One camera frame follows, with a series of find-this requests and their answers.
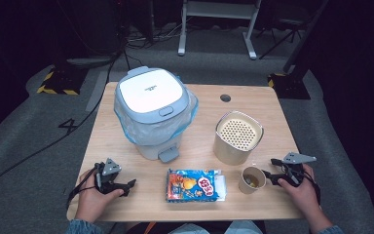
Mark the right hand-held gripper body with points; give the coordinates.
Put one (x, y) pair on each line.
(292, 170)

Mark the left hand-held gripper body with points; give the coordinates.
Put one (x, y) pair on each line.
(111, 167)

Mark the dark wet tea bag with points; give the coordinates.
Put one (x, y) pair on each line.
(251, 180)

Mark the brown paper cup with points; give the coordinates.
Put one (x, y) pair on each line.
(244, 186)

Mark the beige canister with perforated strainer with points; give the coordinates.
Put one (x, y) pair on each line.
(228, 153)

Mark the clear blue-edged bin liner bag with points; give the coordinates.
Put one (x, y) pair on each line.
(152, 134)

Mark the blue and orange snack packet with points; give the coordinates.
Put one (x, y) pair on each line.
(188, 186)

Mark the white and blue pedal bin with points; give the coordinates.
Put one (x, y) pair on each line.
(149, 87)

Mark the person's right hand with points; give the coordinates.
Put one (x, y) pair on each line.
(300, 195)

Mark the person's left hand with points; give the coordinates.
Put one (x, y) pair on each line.
(92, 201)

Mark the person's legs in jeans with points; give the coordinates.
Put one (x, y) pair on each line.
(214, 229)

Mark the black stand with striped base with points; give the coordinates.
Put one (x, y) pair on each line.
(292, 84)

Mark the black tripod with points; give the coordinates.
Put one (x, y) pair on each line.
(282, 37)

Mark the black yellow striped base plate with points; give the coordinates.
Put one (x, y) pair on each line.
(63, 83)

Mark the white metal desk frame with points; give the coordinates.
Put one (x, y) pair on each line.
(220, 9)

